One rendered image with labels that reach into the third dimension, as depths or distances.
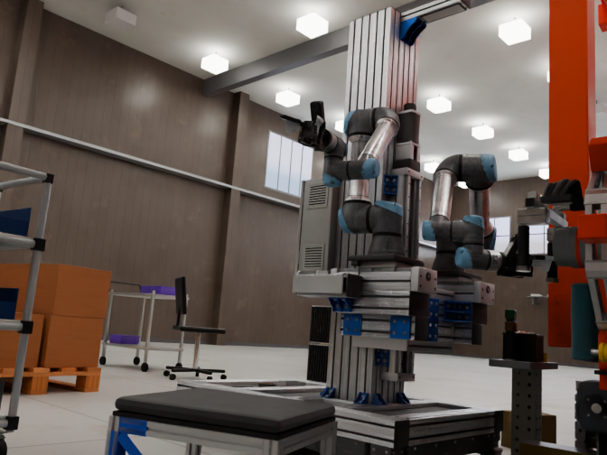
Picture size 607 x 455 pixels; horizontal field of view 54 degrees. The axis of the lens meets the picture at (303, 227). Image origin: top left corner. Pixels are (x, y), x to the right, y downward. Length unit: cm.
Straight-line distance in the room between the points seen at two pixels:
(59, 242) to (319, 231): 1040
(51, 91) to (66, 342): 953
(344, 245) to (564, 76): 121
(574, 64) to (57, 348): 335
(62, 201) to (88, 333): 880
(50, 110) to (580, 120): 1147
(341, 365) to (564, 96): 152
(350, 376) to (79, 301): 219
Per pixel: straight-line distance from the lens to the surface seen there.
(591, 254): 189
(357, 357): 262
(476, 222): 221
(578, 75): 289
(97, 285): 432
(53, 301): 414
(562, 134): 281
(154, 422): 133
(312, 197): 283
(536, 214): 203
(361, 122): 254
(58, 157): 1305
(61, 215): 1293
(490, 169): 249
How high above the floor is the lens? 51
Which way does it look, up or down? 10 degrees up
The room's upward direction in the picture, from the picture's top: 4 degrees clockwise
